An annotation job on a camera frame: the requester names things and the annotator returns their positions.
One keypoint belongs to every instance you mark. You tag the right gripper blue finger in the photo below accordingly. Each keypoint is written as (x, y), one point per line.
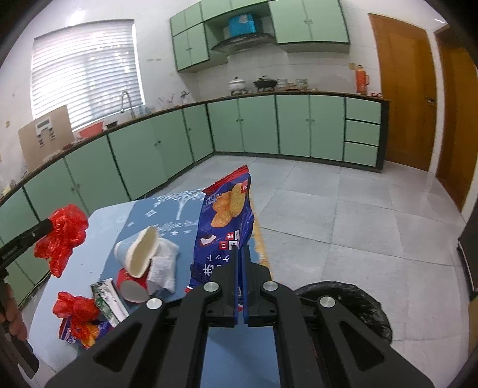
(234, 278)
(248, 286)

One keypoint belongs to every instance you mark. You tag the blue cracker snack bag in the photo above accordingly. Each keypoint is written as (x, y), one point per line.
(225, 225)

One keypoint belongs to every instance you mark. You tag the red plastic bag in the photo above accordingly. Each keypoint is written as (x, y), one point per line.
(69, 231)
(79, 309)

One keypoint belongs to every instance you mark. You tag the white paper towel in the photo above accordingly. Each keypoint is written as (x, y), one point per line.
(162, 269)

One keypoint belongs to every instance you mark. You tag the light blue paper cup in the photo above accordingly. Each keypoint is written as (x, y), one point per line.
(135, 252)

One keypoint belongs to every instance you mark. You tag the red paper cup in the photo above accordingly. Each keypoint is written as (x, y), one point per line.
(132, 289)

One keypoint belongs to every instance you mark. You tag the green white carton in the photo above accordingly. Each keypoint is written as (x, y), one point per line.
(108, 301)

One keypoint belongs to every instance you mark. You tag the blue red snack wrapper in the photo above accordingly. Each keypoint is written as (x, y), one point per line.
(84, 335)

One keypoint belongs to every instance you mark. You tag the black trash bin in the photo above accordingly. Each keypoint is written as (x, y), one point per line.
(355, 300)

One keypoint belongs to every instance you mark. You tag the green lower kitchen cabinets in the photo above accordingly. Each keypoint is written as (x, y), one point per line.
(128, 162)

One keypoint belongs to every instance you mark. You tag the person left hand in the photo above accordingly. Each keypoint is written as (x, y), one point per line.
(13, 315)

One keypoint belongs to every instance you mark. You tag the blue patterned table mat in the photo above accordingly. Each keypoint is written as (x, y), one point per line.
(239, 357)

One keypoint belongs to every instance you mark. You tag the brown cardboard box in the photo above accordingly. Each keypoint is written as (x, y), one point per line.
(45, 137)

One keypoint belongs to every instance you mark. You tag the white cooking pot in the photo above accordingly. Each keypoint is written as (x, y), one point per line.
(238, 86)

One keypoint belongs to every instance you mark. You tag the black wok pan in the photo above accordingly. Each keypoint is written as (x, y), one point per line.
(264, 84)

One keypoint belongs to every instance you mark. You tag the white window blinds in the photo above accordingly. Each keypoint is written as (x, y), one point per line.
(92, 68)

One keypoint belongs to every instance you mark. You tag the orange thermos flask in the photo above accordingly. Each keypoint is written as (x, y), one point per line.
(362, 80)

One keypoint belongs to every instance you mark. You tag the black range hood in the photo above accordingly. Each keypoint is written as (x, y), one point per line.
(243, 42)

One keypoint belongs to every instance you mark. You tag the black glass cabinet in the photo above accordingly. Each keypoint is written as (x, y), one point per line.
(468, 247)

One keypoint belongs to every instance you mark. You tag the blue box on hood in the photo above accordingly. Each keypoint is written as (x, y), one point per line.
(242, 25)

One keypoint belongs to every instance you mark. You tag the wooden door right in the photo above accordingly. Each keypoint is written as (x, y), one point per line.
(458, 157)

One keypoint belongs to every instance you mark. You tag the wooden door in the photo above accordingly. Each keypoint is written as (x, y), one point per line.
(408, 82)
(458, 157)

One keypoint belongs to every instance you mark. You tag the wooden door left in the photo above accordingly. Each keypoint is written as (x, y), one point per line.
(408, 82)

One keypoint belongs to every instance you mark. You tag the green upper wall cabinets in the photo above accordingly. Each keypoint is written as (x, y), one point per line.
(297, 26)

